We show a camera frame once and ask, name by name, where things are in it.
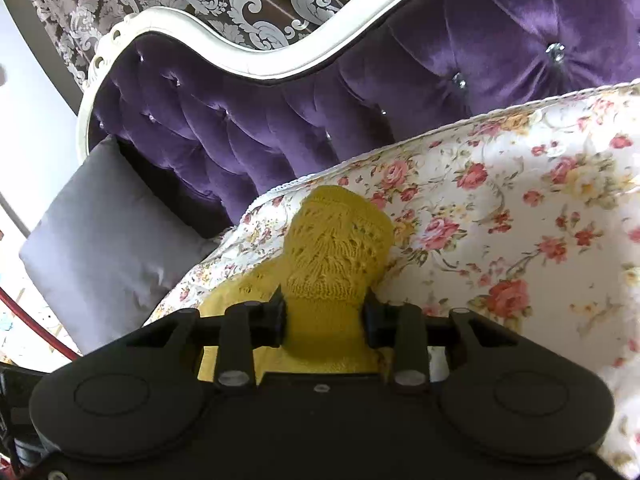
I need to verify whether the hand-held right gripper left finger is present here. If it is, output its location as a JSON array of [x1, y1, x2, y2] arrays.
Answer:
[[125, 287, 287, 394]]

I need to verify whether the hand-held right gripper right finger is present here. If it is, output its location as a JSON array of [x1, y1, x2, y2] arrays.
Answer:
[[362, 290, 517, 396]]

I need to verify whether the yellow knit garment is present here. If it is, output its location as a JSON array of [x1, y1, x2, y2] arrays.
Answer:
[[197, 185, 397, 386]]

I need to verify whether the grey cushion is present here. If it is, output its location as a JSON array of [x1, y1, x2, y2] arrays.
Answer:
[[19, 135, 236, 357]]

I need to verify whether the purple tufted headboard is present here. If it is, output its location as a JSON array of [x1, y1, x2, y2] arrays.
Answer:
[[75, 0, 640, 241]]

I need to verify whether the floral blanket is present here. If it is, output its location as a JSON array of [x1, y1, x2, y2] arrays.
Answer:
[[142, 80, 640, 478]]

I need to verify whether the red cable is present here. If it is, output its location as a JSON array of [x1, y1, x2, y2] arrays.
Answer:
[[0, 287, 82, 362]]

